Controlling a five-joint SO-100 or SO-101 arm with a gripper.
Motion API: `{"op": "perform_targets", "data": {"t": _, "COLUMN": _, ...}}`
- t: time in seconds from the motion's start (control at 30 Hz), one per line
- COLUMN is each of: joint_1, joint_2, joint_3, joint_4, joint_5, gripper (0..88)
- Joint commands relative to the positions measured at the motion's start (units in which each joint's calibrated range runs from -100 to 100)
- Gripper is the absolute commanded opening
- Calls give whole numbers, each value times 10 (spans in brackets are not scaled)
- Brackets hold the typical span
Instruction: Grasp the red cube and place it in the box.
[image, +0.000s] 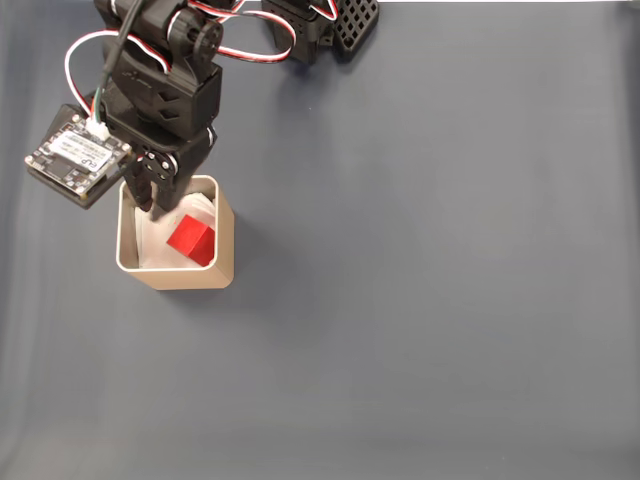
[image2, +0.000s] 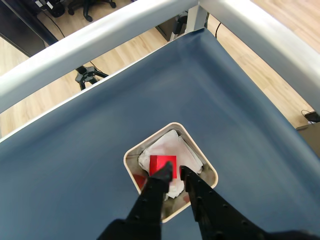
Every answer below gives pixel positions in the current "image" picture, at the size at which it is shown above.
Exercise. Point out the dark grey mat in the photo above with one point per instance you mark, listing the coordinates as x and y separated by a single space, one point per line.
400 300

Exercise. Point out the tan square box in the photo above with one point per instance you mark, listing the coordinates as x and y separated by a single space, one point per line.
190 280

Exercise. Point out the red cube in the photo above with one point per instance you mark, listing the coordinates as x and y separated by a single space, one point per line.
187 237

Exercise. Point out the white tissue paper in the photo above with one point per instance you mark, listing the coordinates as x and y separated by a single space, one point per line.
155 250

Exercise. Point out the camera circuit board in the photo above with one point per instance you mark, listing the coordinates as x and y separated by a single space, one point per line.
75 155

